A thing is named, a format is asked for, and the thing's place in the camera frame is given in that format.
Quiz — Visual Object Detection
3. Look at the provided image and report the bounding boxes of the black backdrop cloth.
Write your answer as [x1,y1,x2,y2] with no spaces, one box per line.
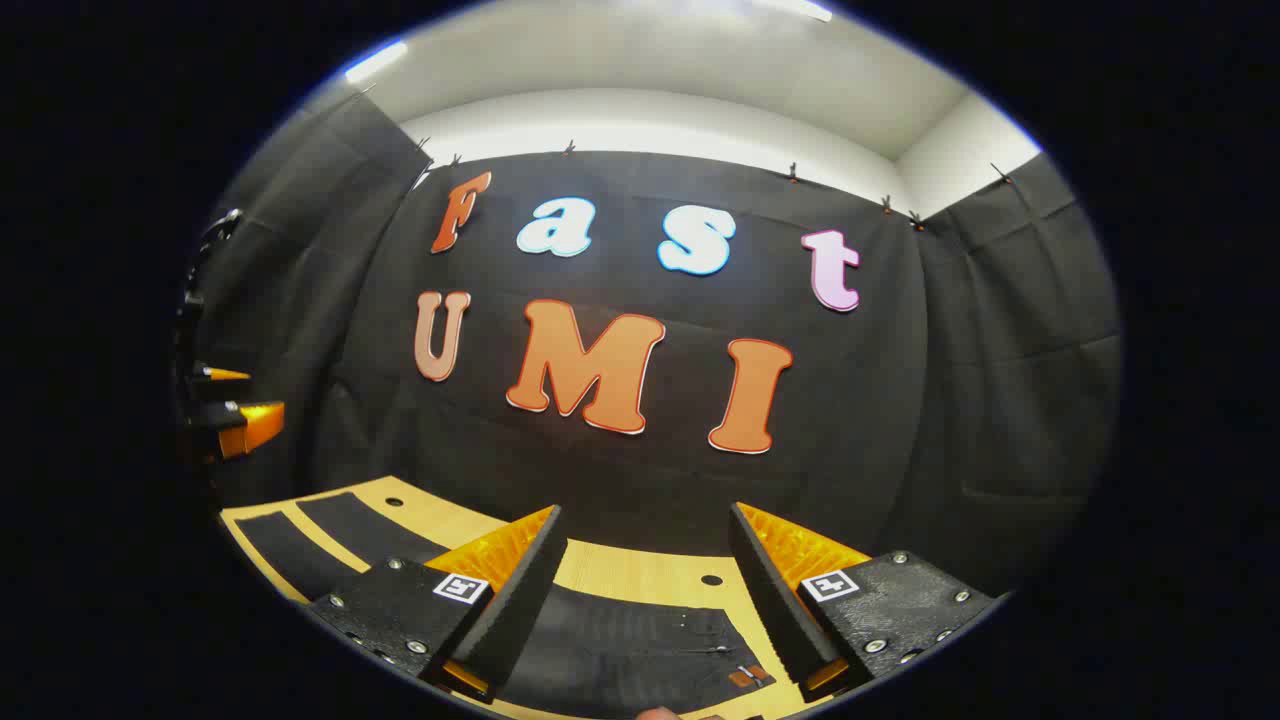
[190,90,1123,591]

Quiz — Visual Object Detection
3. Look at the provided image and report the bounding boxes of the dark denim jeans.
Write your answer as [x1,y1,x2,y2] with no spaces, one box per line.
[232,490,779,720]

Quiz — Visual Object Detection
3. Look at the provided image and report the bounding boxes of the long ceiling light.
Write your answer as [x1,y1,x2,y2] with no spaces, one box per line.
[343,40,411,85]
[750,0,834,23]

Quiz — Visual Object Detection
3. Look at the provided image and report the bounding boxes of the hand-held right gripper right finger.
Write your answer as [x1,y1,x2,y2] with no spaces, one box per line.
[728,500,1004,701]

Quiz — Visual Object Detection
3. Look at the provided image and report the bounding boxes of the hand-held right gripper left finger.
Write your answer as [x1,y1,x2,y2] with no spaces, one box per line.
[305,504,569,706]

